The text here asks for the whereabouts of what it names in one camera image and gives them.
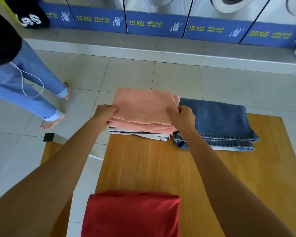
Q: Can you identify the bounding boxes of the person's right hand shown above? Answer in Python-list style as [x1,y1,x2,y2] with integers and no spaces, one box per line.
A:
[166,105,196,136]

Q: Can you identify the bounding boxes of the wooden chair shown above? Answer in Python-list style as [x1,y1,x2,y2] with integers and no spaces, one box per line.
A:
[40,133,104,237]

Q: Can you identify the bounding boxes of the person's right forearm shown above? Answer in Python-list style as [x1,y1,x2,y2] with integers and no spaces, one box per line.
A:
[179,128,295,237]

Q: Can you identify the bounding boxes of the person's left forearm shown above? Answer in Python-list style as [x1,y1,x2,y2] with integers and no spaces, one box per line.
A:
[0,118,105,237]

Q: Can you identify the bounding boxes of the peach shirt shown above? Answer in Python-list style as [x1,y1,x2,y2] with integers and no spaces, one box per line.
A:
[108,87,180,135]

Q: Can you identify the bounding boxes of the white cord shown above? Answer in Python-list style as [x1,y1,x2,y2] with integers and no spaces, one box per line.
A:
[9,62,44,98]

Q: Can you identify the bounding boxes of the folded blue jeans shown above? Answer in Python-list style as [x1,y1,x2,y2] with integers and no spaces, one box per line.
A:
[173,98,260,152]

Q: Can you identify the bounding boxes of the folded red shirt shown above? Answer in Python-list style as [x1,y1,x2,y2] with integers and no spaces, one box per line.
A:
[81,190,181,237]

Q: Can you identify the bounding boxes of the person's left hand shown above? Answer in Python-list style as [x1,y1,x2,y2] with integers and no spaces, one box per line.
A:
[92,104,118,132]

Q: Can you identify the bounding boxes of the black printed bag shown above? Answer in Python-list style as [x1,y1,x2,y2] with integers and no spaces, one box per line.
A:
[5,0,51,29]

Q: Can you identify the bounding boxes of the folded white garment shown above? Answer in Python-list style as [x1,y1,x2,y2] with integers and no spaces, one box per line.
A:
[109,127,173,142]

